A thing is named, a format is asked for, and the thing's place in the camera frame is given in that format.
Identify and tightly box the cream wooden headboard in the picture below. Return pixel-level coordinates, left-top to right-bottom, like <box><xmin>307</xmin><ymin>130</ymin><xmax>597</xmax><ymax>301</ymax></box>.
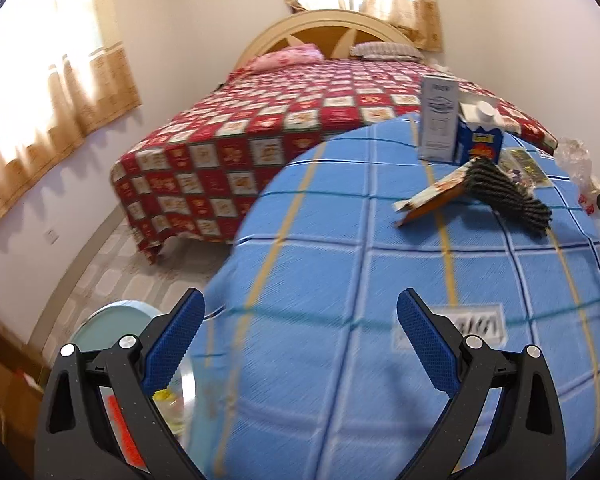
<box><xmin>234</xmin><ymin>9</ymin><xmax>421</xmax><ymax>69</ymax></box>

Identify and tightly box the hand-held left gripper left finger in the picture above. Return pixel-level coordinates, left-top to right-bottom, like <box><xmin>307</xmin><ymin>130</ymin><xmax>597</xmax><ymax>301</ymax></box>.
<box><xmin>32</xmin><ymin>287</ymin><xmax>207</xmax><ymax>480</ymax></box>

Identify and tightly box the striped pillow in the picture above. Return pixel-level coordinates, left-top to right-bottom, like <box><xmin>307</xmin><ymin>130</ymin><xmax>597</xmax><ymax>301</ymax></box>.
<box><xmin>349</xmin><ymin>41</ymin><xmax>425</xmax><ymax>63</ymax></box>

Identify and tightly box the clear crinkled plastic wrap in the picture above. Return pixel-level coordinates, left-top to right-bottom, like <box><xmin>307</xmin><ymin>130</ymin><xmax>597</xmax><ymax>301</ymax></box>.
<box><xmin>555</xmin><ymin>136</ymin><xmax>600</xmax><ymax>267</ymax></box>

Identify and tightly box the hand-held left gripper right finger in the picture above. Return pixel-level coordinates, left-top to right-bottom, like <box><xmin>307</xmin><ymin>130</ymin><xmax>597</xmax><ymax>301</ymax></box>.
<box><xmin>396</xmin><ymin>287</ymin><xmax>567</xmax><ymax>480</ymax></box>

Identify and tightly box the wide beige curtain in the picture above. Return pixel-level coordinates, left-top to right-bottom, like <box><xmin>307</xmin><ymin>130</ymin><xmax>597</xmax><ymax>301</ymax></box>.
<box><xmin>0</xmin><ymin>0</ymin><xmax>144</xmax><ymax>229</ymax></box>

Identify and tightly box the blue plaid sheet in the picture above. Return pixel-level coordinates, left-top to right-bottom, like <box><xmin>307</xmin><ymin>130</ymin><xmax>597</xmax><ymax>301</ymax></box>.
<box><xmin>187</xmin><ymin>110</ymin><xmax>600</xmax><ymax>480</ymax></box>

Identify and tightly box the narrow beige curtain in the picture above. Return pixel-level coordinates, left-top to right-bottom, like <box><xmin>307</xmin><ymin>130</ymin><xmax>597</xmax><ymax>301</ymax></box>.
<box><xmin>272</xmin><ymin>0</ymin><xmax>444</xmax><ymax>54</ymax></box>

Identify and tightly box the yellow and black sachet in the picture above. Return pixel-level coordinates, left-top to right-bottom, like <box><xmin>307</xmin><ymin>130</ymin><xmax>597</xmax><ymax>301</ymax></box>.
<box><xmin>500</xmin><ymin>147</ymin><xmax>549</xmax><ymax>189</ymax></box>

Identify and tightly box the clear bag with yellow print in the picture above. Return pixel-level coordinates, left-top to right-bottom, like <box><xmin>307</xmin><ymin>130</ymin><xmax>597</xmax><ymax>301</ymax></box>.
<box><xmin>152</xmin><ymin>385</ymin><xmax>187</xmax><ymax>433</ymax></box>

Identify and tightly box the blue juice carton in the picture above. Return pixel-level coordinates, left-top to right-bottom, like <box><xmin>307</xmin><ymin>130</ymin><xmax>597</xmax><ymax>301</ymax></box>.
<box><xmin>452</xmin><ymin>101</ymin><xmax>505</xmax><ymax>167</ymax></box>

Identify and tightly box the white carton box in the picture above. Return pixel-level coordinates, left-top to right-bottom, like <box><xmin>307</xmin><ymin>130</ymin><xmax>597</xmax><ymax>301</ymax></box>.
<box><xmin>418</xmin><ymin>74</ymin><xmax>460</xmax><ymax>163</ymax></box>

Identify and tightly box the red checkered bedspread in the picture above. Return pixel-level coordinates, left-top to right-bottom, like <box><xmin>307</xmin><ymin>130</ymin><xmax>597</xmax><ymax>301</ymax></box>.
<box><xmin>111</xmin><ymin>55</ymin><xmax>559</xmax><ymax>264</ymax></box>

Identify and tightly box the orange and red snack wrapper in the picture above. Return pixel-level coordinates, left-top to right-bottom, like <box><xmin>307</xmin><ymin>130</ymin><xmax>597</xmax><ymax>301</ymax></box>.
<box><xmin>102</xmin><ymin>392</ymin><xmax>146</xmax><ymax>467</ymax></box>

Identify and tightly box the pink pillow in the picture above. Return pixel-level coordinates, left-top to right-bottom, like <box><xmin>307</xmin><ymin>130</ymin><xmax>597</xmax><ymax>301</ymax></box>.
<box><xmin>245</xmin><ymin>43</ymin><xmax>325</xmax><ymax>72</ymax></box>

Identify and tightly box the wooden cabinet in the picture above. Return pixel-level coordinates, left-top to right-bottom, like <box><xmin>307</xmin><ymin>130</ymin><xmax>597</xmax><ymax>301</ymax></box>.
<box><xmin>0</xmin><ymin>285</ymin><xmax>52</xmax><ymax>463</ymax></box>

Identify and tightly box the brown printed cardboard packet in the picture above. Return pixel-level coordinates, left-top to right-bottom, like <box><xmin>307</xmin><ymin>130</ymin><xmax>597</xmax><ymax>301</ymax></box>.
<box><xmin>394</xmin><ymin>166</ymin><xmax>471</xmax><ymax>229</ymax></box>

